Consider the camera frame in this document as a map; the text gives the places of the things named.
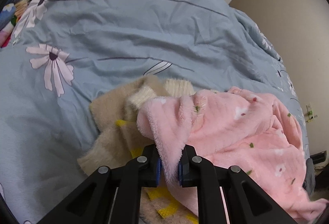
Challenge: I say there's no pink fleece pajama garment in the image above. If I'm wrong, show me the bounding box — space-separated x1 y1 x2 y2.
137 87 328 223

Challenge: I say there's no beige yellow fuzzy sweater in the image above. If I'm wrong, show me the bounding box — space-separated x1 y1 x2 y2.
78 75 198 223

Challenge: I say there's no dark grey folded garment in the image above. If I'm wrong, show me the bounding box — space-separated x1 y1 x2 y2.
302 158 316 197

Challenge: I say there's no blue floral duvet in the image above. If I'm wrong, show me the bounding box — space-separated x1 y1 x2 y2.
1 0 306 223

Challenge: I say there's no blue patterned pillow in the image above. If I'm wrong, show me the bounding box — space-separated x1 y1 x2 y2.
1 0 27 47

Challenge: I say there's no wall socket with charger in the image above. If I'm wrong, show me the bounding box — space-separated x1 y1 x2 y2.
305 103 317 123

